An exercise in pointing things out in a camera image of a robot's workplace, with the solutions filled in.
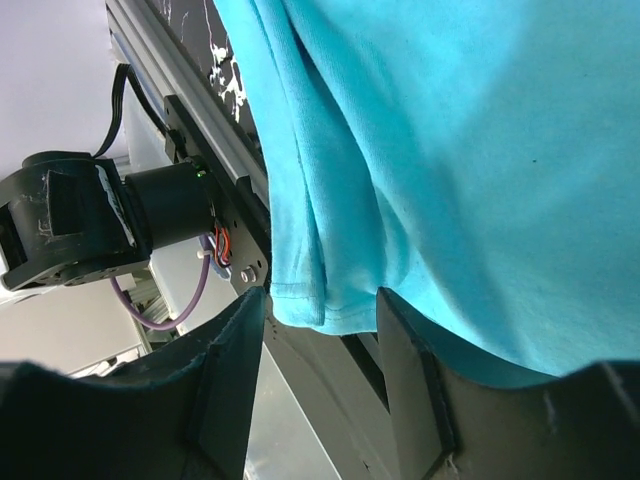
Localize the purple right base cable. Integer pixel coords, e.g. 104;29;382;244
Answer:
109;234;211;331

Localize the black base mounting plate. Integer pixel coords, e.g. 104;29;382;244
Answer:
163;95;399;479

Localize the aluminium frame rail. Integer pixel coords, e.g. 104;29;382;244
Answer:
106;1;269;204

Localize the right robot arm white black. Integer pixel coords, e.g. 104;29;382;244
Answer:
1;151;639;479

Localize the cyan t shirt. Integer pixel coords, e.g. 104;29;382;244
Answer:
216;1;639;375

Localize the black base power cable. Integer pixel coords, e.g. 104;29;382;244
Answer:
92;63;186;164

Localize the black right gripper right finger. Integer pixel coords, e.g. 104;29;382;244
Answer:
376;288;639;479

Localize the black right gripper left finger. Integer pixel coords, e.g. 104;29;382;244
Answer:
1;287;265;479

